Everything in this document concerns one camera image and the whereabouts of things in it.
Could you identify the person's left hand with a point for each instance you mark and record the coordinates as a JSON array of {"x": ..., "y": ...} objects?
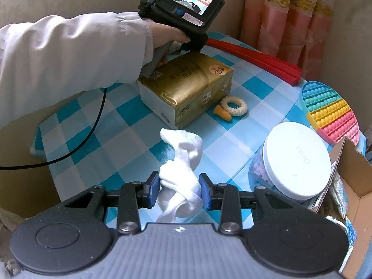
[{"x": 164, "y": 36}]

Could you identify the clear jar with white lid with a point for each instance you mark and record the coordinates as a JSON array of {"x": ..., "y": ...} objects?
[{"x": 296, "y": 154}]

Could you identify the blue checked tablecloth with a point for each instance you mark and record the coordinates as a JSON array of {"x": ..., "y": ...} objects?
[{"x": 116, "y": 139}]

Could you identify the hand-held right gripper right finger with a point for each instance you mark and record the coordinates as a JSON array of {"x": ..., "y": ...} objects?
[{"x": 205, "y": 192}]

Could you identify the person's left forearm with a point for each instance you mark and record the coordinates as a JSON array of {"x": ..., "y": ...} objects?
[{"x": 72, "y": 55}]

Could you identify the gold tissue pack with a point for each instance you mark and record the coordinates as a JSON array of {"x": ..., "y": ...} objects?
[{"x": 189, "y": 78}]

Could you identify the pale green patterned cloth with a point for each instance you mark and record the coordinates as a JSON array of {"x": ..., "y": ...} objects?
[{"x": 340, "y": 194}]

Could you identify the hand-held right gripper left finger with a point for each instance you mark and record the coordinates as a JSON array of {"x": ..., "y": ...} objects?
[{"x": 154, "y": 189}]

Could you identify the pink curtain with gold band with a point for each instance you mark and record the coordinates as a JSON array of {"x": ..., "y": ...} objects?
[{"x": 279, "y": 20}]

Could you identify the orange foam cone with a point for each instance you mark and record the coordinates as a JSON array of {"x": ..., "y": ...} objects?
[{"x": 222, "y": 113}]

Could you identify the cardboard box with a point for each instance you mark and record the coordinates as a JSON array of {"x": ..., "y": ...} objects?
[{"x": 360, "y": 209}]

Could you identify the rainbow pop bubble toy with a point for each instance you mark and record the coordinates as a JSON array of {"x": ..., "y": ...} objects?
[{"x": 328, "y": 113}]

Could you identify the white sock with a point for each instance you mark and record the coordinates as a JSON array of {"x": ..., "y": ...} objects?
[{"x": 186, "y": 151}]

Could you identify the red folding fan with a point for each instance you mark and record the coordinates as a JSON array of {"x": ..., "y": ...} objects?
[{"x": 261, "y": 61}]

